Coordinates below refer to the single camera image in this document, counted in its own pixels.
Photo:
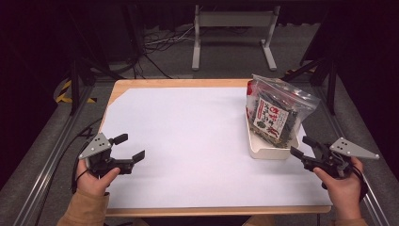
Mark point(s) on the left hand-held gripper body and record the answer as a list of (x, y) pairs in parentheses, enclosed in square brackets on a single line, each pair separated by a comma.
[(95, 147)]

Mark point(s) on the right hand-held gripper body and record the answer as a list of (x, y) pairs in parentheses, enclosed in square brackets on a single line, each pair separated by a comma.
[(351, 149)]

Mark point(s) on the white divided container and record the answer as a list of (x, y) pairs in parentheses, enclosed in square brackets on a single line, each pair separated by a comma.
[(266, 152)]

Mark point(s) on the clear bag of dried seaweed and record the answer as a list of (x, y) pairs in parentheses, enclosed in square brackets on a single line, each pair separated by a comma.
[(276, 116)]

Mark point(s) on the person's left hand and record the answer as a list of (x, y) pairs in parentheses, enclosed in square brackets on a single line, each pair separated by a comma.
[(94, 183)]

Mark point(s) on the person's right hand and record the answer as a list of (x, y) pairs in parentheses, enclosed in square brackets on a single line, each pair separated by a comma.
[(343, 191)]

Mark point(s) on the white paper sheet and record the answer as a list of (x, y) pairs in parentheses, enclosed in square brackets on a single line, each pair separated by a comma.
[(188, 141)]

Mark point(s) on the yellow black hazard tape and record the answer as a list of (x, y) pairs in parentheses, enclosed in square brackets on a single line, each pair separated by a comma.
[(62, 94)]

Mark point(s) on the black metal stand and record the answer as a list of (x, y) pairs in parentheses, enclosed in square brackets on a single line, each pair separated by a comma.
[(331, 81), (74, 81)]

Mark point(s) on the white metal stand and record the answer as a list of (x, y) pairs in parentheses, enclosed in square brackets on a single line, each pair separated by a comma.
[(233, 19)]

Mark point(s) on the aluminium frame rail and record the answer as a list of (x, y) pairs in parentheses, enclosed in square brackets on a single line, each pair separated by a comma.
[(47, 169), (345, 132)]

